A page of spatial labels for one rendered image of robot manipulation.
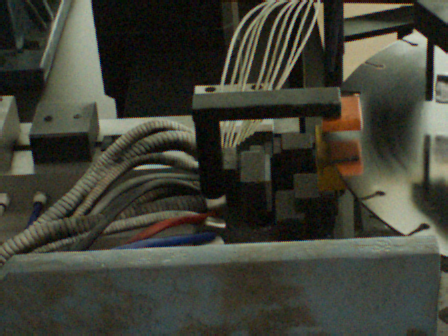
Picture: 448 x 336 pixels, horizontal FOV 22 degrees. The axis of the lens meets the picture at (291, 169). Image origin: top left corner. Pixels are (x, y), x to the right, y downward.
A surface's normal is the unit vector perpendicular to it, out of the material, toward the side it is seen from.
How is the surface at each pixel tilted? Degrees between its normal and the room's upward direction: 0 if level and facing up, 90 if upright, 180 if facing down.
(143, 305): 90
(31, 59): 0
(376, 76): 0
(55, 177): 90
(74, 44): 0
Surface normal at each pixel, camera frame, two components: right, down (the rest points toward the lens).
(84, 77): -0.04, -0.83
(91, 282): 0.03, 0.55
